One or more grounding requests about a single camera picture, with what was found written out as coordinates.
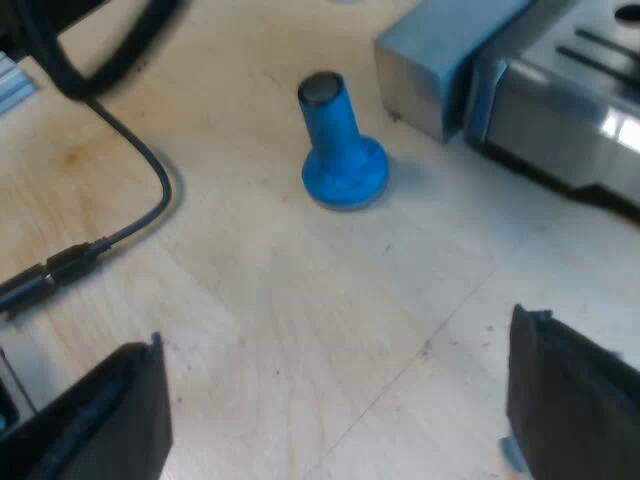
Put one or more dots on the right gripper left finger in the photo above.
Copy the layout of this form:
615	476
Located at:
105	420

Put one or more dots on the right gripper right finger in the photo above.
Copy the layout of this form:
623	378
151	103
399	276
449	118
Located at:
570	400

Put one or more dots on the steel espresso machine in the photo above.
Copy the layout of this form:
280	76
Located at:
560	100

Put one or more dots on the bright blue tamper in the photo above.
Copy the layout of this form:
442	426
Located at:
340	150

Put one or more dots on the metal block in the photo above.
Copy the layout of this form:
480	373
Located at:
425	65

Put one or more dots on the aluminium rail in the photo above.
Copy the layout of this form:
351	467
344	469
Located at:
15	85

